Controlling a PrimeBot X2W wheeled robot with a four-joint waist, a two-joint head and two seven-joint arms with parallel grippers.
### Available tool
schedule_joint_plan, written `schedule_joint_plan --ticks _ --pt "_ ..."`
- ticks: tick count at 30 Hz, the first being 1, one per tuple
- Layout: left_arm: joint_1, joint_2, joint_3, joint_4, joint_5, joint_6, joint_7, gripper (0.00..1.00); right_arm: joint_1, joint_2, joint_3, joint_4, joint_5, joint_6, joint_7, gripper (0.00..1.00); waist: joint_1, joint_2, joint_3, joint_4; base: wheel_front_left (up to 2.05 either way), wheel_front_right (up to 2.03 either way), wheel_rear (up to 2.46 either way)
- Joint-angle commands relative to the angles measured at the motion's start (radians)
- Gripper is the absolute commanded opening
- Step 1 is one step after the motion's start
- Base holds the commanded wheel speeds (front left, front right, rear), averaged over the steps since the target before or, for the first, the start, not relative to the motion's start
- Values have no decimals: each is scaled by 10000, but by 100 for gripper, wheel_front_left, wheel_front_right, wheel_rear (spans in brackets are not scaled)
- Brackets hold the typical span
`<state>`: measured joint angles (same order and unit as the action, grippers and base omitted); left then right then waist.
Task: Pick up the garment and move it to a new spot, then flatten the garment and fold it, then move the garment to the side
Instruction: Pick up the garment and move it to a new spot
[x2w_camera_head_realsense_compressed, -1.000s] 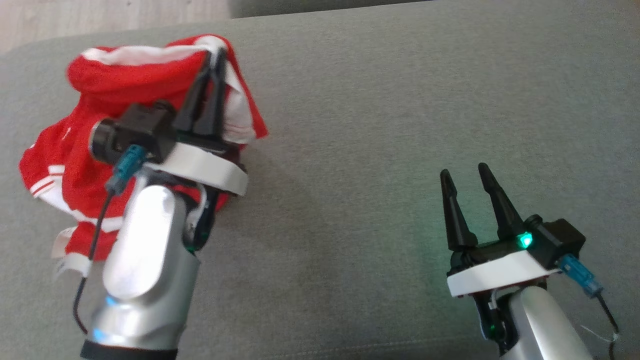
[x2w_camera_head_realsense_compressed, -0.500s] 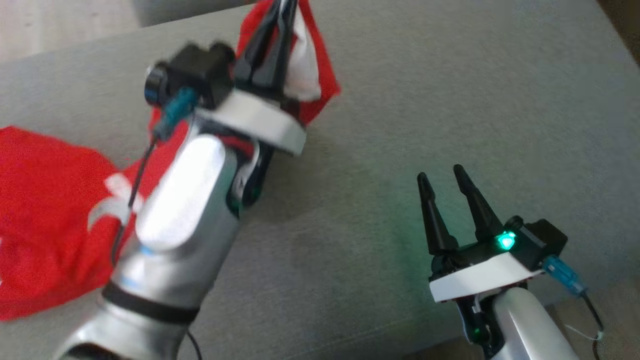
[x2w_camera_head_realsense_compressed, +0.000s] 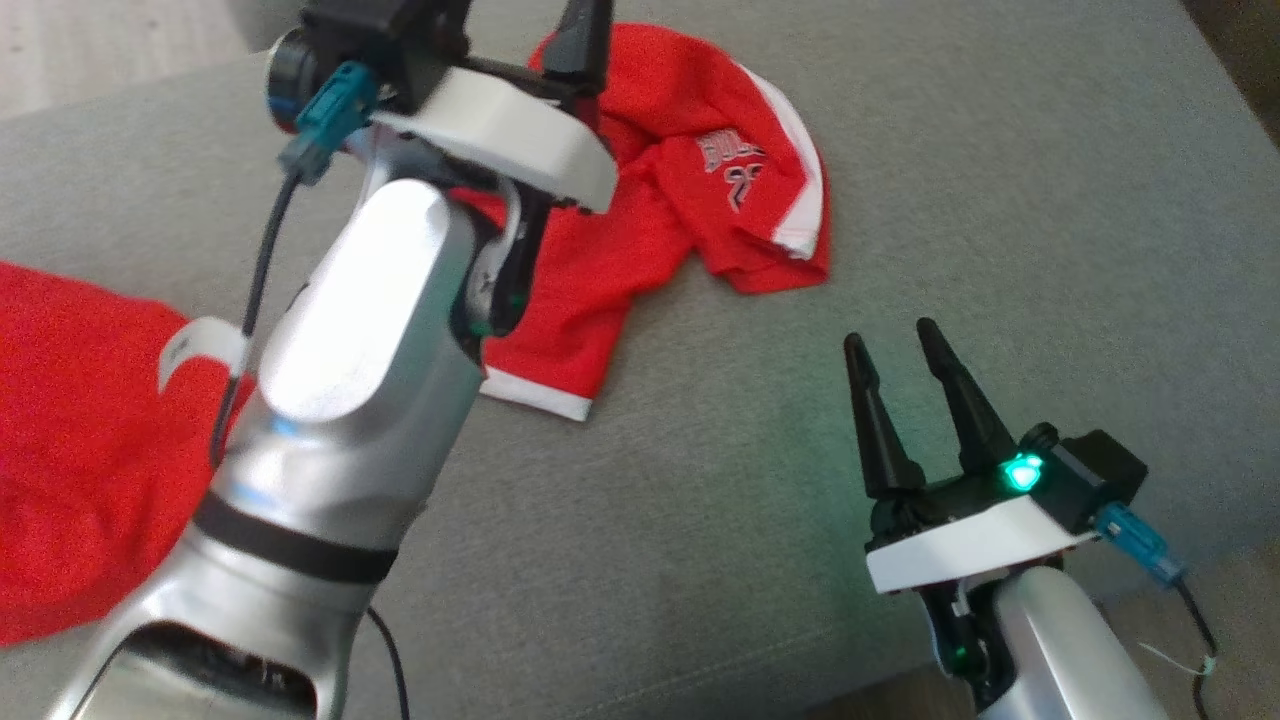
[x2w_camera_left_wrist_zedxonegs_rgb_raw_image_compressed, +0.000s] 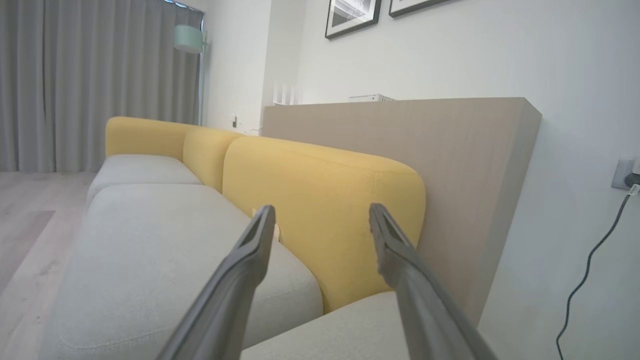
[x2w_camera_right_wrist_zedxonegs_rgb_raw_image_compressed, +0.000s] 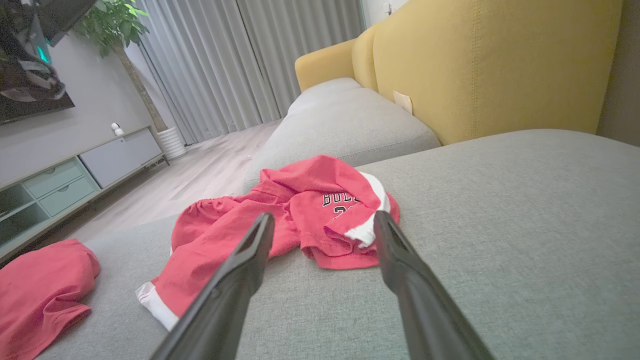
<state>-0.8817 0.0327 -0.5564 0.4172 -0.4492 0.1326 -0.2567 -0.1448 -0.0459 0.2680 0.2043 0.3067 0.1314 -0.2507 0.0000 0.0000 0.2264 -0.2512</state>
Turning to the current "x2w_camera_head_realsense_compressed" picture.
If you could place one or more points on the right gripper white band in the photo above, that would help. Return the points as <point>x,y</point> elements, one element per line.
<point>960,545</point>

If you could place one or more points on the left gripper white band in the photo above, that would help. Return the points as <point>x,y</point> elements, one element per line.
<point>500,130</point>

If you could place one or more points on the red shorts white trim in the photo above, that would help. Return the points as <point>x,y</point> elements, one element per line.
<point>680,130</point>

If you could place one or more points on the red jersey white sleeves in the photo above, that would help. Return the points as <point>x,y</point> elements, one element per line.
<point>90,450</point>

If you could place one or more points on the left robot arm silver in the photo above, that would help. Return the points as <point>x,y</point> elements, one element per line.
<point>340,330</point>

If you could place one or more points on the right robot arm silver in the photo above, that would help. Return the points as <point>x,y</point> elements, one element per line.
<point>1060,650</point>

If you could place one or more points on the large grey sofa seat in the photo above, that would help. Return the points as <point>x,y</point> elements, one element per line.
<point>700,520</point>

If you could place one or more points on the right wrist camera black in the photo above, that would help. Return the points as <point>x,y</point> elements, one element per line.
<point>1100,470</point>

